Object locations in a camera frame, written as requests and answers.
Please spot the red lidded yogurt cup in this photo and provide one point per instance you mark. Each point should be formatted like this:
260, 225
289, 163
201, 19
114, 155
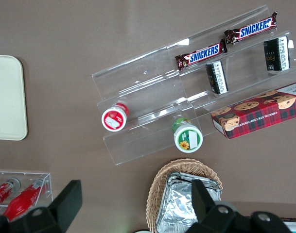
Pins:
114, 119

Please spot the red tartan cookie box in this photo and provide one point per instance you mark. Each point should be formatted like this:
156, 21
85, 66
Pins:
259, 111

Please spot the cream plastic tray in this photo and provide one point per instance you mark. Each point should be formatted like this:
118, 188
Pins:
6, 97

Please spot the Snickers chocolate bar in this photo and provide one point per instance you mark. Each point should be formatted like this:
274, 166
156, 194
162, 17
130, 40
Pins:
203, 54
253, 26

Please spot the clear acrylic bottle holder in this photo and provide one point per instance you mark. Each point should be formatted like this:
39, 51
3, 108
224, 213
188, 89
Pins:
47, 184

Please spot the clear acrylic stepped display shelf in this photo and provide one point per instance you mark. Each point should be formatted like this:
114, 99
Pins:
147, 82

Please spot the green lidded yogurt cup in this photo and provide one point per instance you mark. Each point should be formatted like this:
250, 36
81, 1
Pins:
188, 138

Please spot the black snack packet white label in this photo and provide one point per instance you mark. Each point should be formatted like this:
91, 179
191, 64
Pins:
217, 77
277, 54

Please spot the foil wrapped sandwich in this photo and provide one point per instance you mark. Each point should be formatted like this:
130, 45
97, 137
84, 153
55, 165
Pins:
177, 206

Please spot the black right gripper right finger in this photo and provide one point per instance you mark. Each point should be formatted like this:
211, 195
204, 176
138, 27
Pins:
202, 204

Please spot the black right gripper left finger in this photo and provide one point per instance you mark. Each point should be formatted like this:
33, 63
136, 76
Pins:
65, 204

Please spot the woven wicker basket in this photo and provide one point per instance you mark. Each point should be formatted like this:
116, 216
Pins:
157, 189

